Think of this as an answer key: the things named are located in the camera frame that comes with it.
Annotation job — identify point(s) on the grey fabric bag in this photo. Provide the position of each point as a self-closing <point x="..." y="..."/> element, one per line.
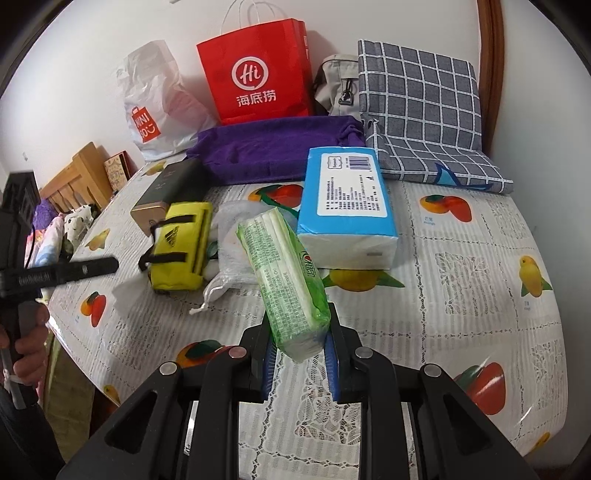
<point x="332" y="78"/>

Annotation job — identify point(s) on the person's left hand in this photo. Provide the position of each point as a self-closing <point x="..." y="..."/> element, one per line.
<point x="32" y="364"/>

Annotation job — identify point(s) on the clear plastic bag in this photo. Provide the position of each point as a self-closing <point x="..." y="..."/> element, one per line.
<point x="228" y="217"/>

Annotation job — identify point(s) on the red paper bag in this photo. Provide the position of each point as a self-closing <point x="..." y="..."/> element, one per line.
<point x="254" y="69"/>

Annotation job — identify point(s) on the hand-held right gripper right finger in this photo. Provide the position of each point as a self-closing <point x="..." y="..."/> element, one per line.
<point x="330" y="371"/>

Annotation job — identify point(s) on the white plastic shopping bag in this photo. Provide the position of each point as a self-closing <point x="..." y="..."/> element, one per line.
<point x="152" y="83"/>

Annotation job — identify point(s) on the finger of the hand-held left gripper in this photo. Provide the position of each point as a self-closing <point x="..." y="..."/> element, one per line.
<point x="87" y="270"/>

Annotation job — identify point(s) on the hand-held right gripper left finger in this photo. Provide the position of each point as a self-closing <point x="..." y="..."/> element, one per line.
<point x="269" y="371"/>

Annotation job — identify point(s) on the green tissue pack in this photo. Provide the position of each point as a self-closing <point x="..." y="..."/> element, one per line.
<point x="281" y="277"/>

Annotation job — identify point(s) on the small decorated box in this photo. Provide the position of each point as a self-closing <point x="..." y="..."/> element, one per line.
<point x="117" y="170"/>

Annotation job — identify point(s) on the person's left forearm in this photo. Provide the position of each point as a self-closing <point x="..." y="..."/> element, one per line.
<point x="25" y="443"/>

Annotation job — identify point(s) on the dark box with gold end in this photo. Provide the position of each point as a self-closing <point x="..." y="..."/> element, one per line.
<point x="166" y="189"/>

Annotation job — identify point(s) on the wooden door frame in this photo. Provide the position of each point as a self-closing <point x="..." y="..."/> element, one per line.
<point x="491" y="69"/>

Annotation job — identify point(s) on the blue tissue pack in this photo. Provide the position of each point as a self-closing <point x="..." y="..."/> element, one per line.
<point x="341" y="198"/>

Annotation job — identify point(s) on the grey checked pillow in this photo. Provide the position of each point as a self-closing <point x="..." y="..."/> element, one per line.
<point x="415" y="92"/>

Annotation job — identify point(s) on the floral bedding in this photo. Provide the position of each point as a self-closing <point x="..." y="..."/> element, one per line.
<point x="51" y="240"/>

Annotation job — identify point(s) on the fruit print tablecloth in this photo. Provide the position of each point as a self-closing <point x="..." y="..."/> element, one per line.
<point x="461" y="300"/>

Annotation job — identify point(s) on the purple cloth bag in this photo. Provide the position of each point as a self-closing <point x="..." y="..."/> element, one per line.
<point x="258" y="147"/>

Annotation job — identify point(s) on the white spotted plush toy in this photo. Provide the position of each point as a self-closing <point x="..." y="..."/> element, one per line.
<point x="78" y="219"/>

